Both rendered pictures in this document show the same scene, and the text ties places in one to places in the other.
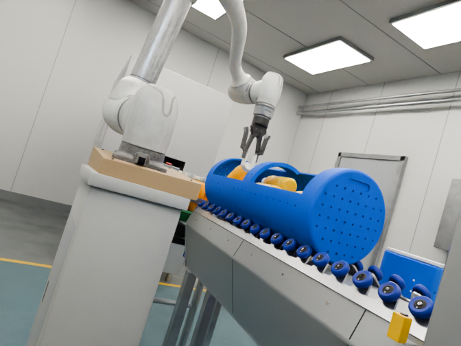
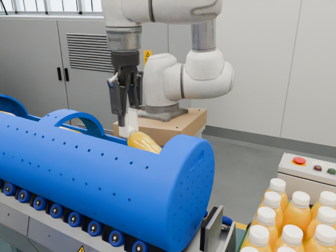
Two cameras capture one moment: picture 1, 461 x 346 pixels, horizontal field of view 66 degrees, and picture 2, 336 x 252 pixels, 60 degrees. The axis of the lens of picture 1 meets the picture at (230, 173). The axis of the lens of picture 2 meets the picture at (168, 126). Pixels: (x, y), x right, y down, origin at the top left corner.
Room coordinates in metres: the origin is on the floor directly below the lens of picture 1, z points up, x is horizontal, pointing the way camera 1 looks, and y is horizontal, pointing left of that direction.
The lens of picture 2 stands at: (2.28, -0.44, 1.52)
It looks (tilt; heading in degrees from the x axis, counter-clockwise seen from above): 22 degrees down; 143
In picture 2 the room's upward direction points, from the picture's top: straight up
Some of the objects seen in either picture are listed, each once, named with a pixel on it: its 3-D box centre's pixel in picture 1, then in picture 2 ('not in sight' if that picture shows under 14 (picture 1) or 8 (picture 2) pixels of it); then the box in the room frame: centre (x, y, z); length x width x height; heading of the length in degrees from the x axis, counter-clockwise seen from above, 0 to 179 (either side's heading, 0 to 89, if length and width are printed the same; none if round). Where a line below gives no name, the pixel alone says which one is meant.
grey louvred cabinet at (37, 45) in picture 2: not in sight; (84, 91); (-0.58, 0.63, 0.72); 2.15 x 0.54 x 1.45; 28
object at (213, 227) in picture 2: not in sight; (210, 235); (1.88, 0.00, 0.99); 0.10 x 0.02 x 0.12; 114
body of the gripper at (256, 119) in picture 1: (258, 127); (125, 67); (1.60, -0.06, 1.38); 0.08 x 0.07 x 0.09; 114
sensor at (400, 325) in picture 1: (409, 329); not in sight; (0.65, -0.39, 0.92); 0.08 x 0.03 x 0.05; 114
